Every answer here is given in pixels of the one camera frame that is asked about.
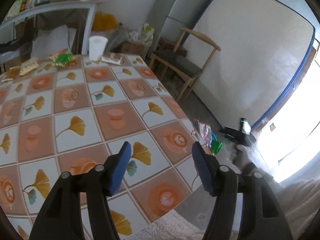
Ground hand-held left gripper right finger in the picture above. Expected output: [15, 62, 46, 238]
[191, 141, 293, 240]

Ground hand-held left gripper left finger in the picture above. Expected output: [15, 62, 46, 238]
[29, 141, 132, 240]

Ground person's right hand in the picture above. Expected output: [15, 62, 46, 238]
[234, 144, 252, 167]

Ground bright green wrapper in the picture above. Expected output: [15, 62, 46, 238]
[211, 141, 223, 156]

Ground pink snack packet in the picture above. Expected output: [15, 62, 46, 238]
[194, 120, 213, 147]

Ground beige mattress with blue edge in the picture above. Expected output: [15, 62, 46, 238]
[184, 0, 316, 131]

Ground wooden chair with dark seat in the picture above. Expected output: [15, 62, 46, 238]
[149, 26, 222, 102]

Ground dark brown stool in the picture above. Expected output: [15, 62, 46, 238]
[158, 37, 188, 57]

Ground small flat brown-white packet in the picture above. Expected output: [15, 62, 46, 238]
[101, 52, 123, 65]

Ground green foil packet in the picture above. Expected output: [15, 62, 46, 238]
[54, 53, 73, 68]

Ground cardboard box by fridge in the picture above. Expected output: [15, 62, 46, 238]
[121, 41, 148, 56]

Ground white paper cup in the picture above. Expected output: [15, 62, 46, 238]
[88, 35, 109, 62]

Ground beige packet with orange circle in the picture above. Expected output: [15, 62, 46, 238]
[48, 49, 68, 61]

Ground clear plastic bags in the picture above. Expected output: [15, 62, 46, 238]
[107, 28, 131, 51]

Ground silver refrigerator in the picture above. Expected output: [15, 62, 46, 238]
[147, 0, 216, 53]

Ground white plastic bag green print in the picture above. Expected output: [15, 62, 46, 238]
[136, 23, 155, 42]

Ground yellow snack packet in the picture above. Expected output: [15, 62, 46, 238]
[19, 57, 40, 76]

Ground orange-brown snack packet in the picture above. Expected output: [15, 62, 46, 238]
[4, 66, 21, 78]

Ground yellow plastic bag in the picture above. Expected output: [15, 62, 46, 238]
[92, 11, 117, 32]

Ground black cloth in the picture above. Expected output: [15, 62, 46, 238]
[0, 37, 33, 53]

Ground green snack bag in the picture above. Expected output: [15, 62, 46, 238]
[13, 0, 28, 13]

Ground white metal-frame desk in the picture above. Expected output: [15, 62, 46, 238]
[0, 0, 98, 65]

